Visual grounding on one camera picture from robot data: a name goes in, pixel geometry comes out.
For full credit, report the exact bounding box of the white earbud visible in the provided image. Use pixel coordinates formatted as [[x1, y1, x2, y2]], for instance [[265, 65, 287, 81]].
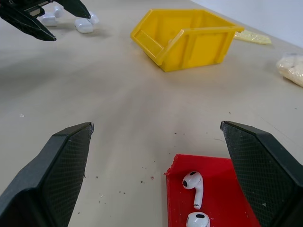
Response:
[[185, 211, 211, 227], [182, 171, 205, 210]]

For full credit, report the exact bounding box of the clear bag of pale grains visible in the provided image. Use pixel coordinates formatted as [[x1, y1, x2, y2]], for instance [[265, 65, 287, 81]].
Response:
[[276, 52, 303, 88]]

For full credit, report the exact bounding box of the yellow plastic bin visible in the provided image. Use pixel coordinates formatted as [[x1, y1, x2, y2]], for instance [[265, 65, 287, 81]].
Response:
[[130, 9, 245, 72]]

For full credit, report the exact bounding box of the flat yellow plastic bag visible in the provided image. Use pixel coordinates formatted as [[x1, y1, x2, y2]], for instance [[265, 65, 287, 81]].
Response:
[[234, 30, 273, 45]]

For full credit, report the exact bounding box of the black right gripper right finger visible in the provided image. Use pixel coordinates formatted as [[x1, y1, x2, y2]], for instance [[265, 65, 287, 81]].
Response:
[[220, 120, 303, 227]]

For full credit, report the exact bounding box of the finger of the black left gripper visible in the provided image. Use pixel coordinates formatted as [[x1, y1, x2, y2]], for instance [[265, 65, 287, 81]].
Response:
[[0, 4, 57, 42], [52, 0, 92, 20]]

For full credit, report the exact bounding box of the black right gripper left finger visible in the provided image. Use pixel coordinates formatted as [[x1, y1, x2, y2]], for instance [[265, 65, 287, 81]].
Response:
[[0, 122, 95, 227]]

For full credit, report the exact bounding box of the red plastic tray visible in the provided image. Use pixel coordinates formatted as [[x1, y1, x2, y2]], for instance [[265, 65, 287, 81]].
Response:
[[163, 154, 261, 227]]

